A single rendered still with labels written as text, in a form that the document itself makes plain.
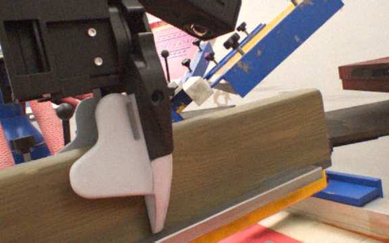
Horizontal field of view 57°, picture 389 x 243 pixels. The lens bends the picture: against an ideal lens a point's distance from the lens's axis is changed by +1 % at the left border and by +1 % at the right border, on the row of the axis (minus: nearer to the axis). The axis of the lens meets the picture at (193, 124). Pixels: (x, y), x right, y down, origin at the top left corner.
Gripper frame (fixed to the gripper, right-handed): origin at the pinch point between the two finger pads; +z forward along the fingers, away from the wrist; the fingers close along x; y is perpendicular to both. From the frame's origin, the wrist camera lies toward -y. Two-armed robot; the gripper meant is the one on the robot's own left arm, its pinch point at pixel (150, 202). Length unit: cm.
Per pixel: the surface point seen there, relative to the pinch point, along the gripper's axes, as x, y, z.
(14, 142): -41.3, 4.3, -2.9
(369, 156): -114, -200, 64
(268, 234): -10.9, -19.3, 13.6
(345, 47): -122, -200, -8
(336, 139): -36, -68, 15
